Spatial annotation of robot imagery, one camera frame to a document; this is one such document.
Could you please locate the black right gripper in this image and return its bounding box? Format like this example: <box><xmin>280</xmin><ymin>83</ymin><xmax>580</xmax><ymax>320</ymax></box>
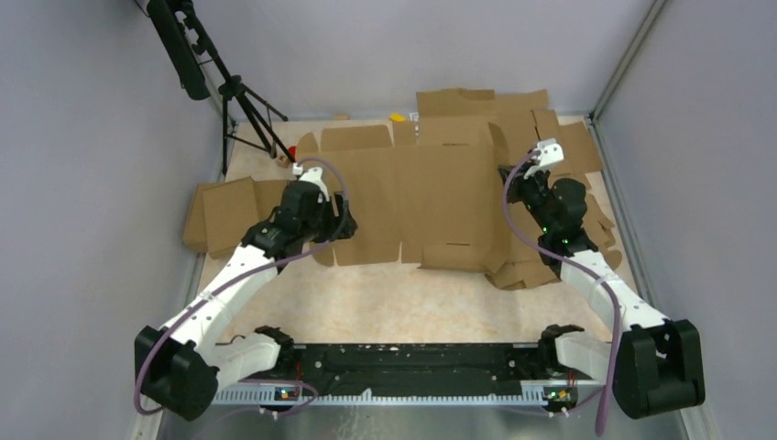
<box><xmin>498</xmin><ymin>160</ymin><xmax>555</xmax><ymax>234</ymax></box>

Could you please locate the large cardboard box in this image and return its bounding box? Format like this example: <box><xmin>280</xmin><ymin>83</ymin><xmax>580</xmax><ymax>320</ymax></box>
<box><xmin>296</xmin><ymin>119</ymin><xmax>511</xmax><ymax>272</ymax></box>

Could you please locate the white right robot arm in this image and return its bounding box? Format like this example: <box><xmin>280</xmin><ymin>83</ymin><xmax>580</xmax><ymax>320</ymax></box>
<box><xmin>498</xmin><ymin>164</ymin><xmax>706</xmax><ymax>419</ymax></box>

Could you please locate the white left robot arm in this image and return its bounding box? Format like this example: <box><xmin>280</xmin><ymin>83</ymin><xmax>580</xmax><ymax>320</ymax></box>
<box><xmin>133</xmin><ymin>168</ymin><xmax>357</xmax><ymax>421</ymax></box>

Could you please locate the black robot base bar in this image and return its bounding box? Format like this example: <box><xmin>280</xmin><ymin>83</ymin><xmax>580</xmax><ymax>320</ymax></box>
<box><xmin>250</xmin><ymin>343</ymin><xmax>584</xmax><ymax>398</ymax></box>

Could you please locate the folded cardboard box at left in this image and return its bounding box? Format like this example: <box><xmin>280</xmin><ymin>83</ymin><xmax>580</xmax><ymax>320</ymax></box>
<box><xmin>182</xmin><ymin>177</ymin><xmax>290</xmax><ymax>259</ymax></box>

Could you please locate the small wooden letter cube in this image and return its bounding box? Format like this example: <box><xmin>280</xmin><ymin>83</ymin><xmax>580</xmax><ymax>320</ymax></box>
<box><xmin>275</xmin><ymin>155</ymin><xmax>291</xmax><ymax>169</ymax></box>

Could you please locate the stack of flat cardboard blanks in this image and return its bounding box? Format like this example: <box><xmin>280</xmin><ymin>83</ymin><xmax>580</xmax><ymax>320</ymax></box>
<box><xmin>416</xmin><ymin>88</ymin><xmax>623</xmax><ymax>290</ymax></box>

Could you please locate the yellow rectangular block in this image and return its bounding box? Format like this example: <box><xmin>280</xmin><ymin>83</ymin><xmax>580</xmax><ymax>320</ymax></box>
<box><xmin>389</xmin><ymin>113</ymin><xmax>407</xmax><ymax>123</ymax></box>

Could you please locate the small printed card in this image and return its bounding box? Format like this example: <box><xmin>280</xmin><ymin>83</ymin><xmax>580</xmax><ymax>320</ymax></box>
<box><xmin>409</xmin><ymin>112</ymin><xmax>420</xmax><ymax>143</ymax></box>

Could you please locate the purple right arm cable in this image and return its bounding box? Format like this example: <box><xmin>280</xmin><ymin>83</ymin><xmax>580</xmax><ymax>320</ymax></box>
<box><xmin>501</xmin><ymin>148</ymin><xmax>624</xmax><ymax>437</ymax></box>

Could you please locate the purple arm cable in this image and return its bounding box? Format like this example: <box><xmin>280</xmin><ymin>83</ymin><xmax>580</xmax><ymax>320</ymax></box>
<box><xmin>133</xmin><ymin>156</ymin><xmax>351</xmax><ymax>417</ymax></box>
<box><xmin>501</xmin><ymin>148</ymin><xmax>624</xmax><ymax>437</ymax></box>

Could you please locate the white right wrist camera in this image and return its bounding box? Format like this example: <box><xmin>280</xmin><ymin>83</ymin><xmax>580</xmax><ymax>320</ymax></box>
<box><xmin>523</xmin><ymin>137</ymin><xmax>564</xmax><ymax>180</ymax></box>

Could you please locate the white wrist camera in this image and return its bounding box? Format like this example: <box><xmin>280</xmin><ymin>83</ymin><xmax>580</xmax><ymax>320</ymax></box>
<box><xmin>292</xmin><ymin>163</ymin><xmax>330</xmax><ymax>202</ymax></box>
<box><xmin>523</xmin><ymin>137</ymin><xmax>564</xmax><ymax>180</ymax></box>

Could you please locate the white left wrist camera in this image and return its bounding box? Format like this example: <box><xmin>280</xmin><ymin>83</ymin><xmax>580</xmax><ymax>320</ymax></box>
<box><xmin>292</xmin><ymin>163</ymin><xmax>330</xmax><ymax>202</ymax></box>

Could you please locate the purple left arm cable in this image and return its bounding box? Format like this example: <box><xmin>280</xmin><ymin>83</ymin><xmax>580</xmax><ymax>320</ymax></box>
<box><xmin>133</xmin><ymin>156</ymin><xmax>351</xmax><ymax>417</ymax></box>

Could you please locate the black camera tripod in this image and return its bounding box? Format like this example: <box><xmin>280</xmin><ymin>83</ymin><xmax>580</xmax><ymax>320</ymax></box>
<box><xmin>140</xmin><ymin>0</ymin><xmax>296</xmax><ymax>175</ymax></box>

